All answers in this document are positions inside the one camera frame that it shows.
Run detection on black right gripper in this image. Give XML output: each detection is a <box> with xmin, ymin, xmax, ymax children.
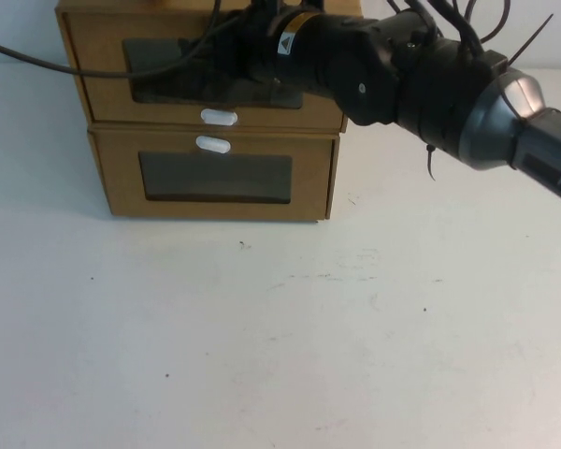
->
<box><xmin>185</xmin><ymin>12</ymin><xmax>282</xmax><ymax>89</ymax></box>

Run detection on white plastic drawer handle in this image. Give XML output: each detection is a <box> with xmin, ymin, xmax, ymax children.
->
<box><xmin>200</xmin><ymin>108</ymin><xmax>239</xmax><ymax>127</ymax></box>
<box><xmin>194</xmin><ymin>135</ymin><xmax>232</xmax><ymax>154</ymax></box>

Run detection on thin black camera cable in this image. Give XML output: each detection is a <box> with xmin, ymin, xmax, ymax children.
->
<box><xmin>0</xmin><ymin>18</ymin><xmax>245</xmax><ymax>77</ymax></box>

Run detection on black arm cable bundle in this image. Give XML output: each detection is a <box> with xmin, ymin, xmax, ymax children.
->
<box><xmin>386</xmin><ymin>0</ymin><xmax>488</xmax><ymax>53</ymax></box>

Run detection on black cable tie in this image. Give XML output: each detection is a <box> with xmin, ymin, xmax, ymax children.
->
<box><xmin>505</xmin><ymin>12</ymin><xmax>555</xmax><ymax>70</ymax></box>
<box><xmin>424</xmin><ymin>143</ymin><xmax>439</xmax><ymax>182</ymax></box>

